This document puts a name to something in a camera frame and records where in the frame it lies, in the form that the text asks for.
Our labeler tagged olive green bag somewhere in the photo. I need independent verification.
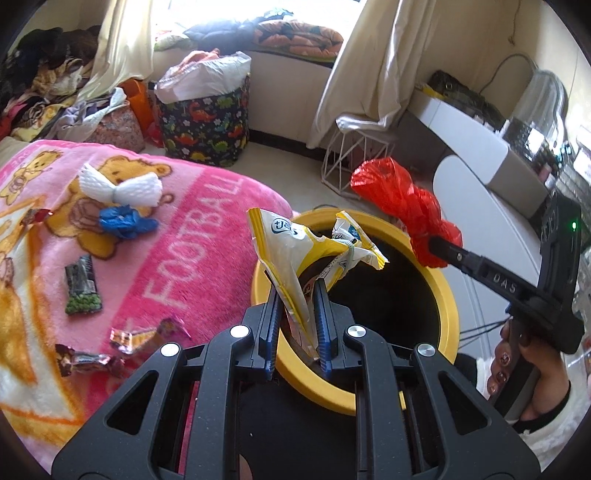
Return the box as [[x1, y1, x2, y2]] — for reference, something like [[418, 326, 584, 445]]
[[427, 69, 504, 125]]

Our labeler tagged lilac white clothing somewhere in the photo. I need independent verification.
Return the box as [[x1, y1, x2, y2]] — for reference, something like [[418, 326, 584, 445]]
[[44, 88, 127, 139]]

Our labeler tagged red plastic bag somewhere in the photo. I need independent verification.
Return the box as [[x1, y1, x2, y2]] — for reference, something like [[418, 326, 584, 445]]
[[351, 157, 463, 269]]

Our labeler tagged person's right hand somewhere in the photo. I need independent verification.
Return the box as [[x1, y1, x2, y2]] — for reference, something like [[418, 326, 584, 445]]
[[487, 318, 572, 422]]

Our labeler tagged yellow brown printed blanket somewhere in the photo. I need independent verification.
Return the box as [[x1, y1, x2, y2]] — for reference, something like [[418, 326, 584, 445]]
[[9, 55, 84, 139]]

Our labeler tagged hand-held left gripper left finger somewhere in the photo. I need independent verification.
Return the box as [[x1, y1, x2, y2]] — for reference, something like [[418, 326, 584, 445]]
[[52, 287, 283, 480]]

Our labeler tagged brown snack bar wrapper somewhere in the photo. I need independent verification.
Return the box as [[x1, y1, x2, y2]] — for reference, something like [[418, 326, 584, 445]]
[[54, 344, 126, 378]]

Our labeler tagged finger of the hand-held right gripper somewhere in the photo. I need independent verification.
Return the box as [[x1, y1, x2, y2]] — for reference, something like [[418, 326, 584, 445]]
[[427, 235, 543, 308]]

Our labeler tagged white foam fruit net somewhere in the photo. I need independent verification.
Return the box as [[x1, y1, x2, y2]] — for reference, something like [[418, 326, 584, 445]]
[[115, 174, 164, 207], [78, 165, 118, 202]]

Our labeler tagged pink bear printed blanket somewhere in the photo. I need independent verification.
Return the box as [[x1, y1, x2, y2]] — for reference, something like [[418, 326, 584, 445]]
[[0, 141, 296, 462]]

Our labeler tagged white plastic bag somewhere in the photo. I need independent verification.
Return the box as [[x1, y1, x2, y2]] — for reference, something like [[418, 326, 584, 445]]
[[154, 52, 252, 103]]

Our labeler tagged clear cosmetic organizer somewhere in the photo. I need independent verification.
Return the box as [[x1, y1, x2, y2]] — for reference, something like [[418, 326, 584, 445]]
[[501, 117, 557, 162]]

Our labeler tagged green black snack packet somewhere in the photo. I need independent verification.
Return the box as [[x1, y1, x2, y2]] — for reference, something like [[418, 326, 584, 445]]
[[64, 255, 103, 316]]

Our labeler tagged white dressing table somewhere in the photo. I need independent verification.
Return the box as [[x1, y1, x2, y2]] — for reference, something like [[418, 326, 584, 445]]
[[411, 88, 550, 208]]

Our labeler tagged orange patterned quilt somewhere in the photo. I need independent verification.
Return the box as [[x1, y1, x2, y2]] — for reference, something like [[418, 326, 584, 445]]
[[253, 18, 345, 63]]

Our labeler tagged floral fabric bag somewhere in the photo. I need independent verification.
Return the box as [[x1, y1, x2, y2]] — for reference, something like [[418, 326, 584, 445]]
[[85, 104, 146, 153]]

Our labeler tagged cream curtain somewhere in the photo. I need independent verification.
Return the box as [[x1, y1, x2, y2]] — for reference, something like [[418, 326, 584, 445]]
[[76, 0, 155, 104], [307, 0, 446, 149]]

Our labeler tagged orange pink cloth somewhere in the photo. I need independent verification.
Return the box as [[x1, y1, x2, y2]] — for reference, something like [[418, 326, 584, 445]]
[[180, 48, 220, 68]]

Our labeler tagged yellow white snack packet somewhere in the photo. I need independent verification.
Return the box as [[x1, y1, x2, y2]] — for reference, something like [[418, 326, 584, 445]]
[[247, 208, 389, 361]]

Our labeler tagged dinosaur print fabric basket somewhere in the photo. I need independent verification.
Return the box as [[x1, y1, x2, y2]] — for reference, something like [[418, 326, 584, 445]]
[[154, 76, 251, 168]]

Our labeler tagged person's right forearm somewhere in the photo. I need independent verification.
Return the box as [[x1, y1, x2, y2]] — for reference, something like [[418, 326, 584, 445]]
[[510, 381, 580, 446]]

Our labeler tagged pile of dark clothes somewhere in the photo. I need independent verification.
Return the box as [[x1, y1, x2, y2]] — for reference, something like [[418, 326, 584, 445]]
[[0, 28, 100, 107]]

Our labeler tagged wavy edged mirror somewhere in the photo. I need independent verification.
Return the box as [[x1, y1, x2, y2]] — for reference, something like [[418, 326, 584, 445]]
[[478, 53, 568, 139]]

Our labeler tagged yellow rimmed black bin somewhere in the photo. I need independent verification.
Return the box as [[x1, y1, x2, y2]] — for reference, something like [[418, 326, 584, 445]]
[[250, 208, 460, 414]]

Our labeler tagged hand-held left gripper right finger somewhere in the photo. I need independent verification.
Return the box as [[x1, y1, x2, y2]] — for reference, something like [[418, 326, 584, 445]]
[[314, 279, 542, 480]]

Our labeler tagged orange candy wrapper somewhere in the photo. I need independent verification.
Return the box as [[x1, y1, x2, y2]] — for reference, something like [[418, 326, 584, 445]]
[[110, 325, 160, 355]]

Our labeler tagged white green pillow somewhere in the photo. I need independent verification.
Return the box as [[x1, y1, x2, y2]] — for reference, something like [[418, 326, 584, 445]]
[[154, 30, 190, 51]]

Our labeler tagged white rounded cabinet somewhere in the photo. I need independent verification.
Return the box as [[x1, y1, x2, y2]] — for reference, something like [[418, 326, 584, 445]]
[[434, 154, 573, 356]]

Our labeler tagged white wire stool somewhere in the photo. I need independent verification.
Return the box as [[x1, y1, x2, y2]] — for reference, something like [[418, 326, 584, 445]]
[[321, 115, 398, 200]]

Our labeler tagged orange bag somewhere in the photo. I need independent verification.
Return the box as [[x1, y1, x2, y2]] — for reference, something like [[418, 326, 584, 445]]
[[121, 78, 155, 134]]

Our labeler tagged pink candy wrapper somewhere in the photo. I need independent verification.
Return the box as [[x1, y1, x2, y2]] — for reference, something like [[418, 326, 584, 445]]
[[154, 315, 189, 340]]

